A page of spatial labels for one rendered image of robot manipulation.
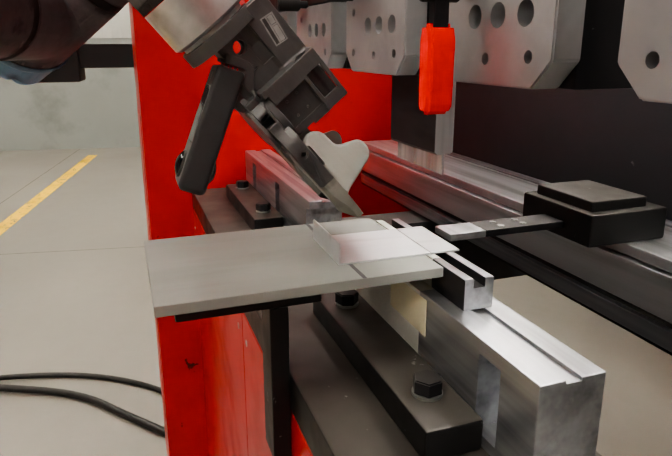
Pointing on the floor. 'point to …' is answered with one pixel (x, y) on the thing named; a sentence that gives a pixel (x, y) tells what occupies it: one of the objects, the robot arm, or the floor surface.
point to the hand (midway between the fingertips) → (336, 204)
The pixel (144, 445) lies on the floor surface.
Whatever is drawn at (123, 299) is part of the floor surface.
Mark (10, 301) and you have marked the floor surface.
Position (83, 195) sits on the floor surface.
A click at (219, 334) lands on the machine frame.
